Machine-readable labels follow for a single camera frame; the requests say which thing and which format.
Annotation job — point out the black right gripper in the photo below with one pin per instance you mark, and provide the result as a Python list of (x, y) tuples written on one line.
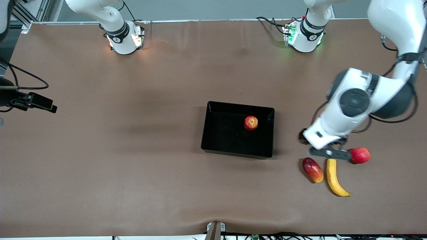
[(10, 98)]

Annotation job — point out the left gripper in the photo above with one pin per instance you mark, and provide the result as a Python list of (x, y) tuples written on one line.
[(302, 137)]

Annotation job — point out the yellow banana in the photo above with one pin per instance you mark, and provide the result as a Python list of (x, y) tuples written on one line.
[(332, 176)]

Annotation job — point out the red yellow striped apple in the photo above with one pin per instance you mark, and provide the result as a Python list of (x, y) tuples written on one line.
[(251, 123)]

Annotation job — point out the black plastic box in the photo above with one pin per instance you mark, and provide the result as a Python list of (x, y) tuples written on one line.
[(227, 133)]

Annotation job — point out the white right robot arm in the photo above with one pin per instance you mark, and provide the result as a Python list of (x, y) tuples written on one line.
[(123, 43)]

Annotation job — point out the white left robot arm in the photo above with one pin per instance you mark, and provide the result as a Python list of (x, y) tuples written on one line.
[(353, 100)]

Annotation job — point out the red yellow mango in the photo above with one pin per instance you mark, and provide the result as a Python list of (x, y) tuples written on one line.
[(313, 170)]

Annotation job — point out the brown table mat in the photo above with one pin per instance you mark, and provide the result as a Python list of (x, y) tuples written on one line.
[(133, 166)]

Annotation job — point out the aluminium frame profile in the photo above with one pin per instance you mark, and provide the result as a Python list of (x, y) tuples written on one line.
[(30, 13)]

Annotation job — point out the grey metal table bracket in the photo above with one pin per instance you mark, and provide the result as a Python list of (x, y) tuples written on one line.
[(215, 231)]

